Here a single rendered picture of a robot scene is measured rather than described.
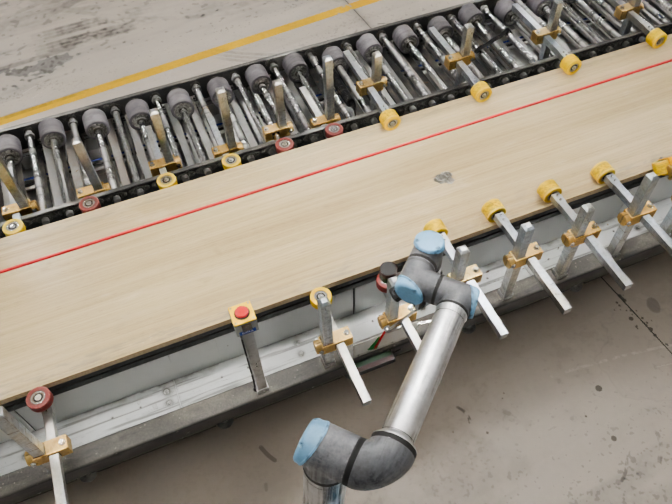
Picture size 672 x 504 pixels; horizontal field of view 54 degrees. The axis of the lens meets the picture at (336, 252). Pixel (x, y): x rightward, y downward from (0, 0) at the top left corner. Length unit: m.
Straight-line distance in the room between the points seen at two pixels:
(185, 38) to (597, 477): 3.87
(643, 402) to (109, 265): 2.44
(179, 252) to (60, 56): 2.92
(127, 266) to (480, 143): 1.53
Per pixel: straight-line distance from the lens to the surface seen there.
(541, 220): 2.81
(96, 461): 2.50
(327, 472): 1.58
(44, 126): 3.34
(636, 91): 3.36
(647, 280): 3.82
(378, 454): 1.56
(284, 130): 3.01
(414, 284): 1.86
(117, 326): 2.46
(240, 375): 2.58
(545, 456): 3.20
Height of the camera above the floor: 2.91
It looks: 54 degrees down
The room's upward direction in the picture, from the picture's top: 2 degrees counter-clockwise
